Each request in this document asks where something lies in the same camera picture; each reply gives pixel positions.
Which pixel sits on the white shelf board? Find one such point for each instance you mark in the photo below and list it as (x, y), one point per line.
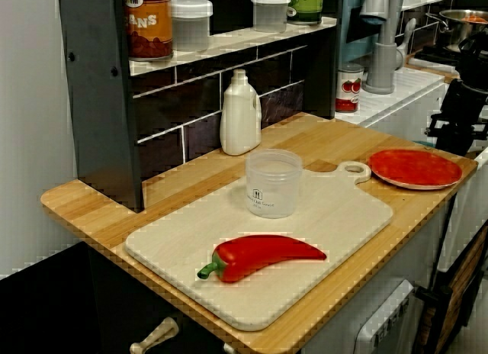
(431, 0)

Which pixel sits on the tomato can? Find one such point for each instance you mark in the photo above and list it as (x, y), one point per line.
(348, 91)

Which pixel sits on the clear plastic jar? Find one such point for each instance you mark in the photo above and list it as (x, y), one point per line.
(272, 197)

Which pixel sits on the white toy kitchen cabinet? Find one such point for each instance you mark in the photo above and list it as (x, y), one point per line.
(400, 113)

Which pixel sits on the grey toy faucet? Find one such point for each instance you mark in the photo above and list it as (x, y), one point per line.
(383, 64)

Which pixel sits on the black cabinet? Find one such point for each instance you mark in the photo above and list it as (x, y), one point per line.
(76, 312)

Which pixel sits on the green peas can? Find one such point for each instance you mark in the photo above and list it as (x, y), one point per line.
(307, 5)

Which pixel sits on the black stove grate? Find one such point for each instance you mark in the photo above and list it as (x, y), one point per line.
(434, 54)

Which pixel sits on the steel cooking pot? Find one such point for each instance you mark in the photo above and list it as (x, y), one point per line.
(450, 26)

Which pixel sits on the white ice dispenser panel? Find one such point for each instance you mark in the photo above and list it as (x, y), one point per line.
(385, 323)

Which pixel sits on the wooden panel with black frame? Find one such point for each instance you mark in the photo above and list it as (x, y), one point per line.
(465, 277)

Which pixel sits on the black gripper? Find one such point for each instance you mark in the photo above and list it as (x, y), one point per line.
(465, 110)

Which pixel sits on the orange beans can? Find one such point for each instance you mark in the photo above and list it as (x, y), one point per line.
(148, 26)

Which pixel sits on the white toy detergent bottle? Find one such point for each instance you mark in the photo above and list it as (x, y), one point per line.
(240, 117)

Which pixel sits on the red toy chili pepper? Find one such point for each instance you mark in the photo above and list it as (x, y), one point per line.
(259, 258)

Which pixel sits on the dark grey shelf unit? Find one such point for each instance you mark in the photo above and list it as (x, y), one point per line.
(103, 102)

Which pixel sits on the white cutting board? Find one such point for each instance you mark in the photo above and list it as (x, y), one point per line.
(305, 235)

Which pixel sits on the red orange plate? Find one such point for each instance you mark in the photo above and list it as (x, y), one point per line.
(415, 169)

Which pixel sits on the white lidded plastic jar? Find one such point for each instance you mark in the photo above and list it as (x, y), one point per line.
(190, 26)
(270, 14)

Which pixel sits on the orange toy vegetable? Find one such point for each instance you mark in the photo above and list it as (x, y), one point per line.
(476, 19)

